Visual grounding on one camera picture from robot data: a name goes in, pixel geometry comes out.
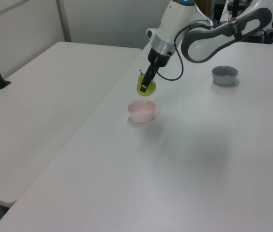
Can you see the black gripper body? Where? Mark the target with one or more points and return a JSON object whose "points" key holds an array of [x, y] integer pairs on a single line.
{"points": [[159, 58]]}

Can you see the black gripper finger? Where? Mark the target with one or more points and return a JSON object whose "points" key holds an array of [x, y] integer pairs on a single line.
{"points": [[147, 81]]}

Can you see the green pear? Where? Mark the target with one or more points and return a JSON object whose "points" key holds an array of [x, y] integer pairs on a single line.
{"points": [[151, 89]]}

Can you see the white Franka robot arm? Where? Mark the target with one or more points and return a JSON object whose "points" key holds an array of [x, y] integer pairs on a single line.
{"points": [[199, 41]]}

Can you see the pink plastic bowl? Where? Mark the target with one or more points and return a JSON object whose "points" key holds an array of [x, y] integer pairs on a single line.
{"points": [[141, 112]]}

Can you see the grey plastic bowl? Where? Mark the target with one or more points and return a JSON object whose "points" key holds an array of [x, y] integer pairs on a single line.
{"points": [[224, 76]]}

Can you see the thin black pole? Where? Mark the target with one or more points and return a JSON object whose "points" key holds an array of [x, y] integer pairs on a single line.
{"points": [[235, 8]]}

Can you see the white side table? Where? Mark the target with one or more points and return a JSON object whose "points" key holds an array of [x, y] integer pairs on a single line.
{"points": [[42, 108]]}

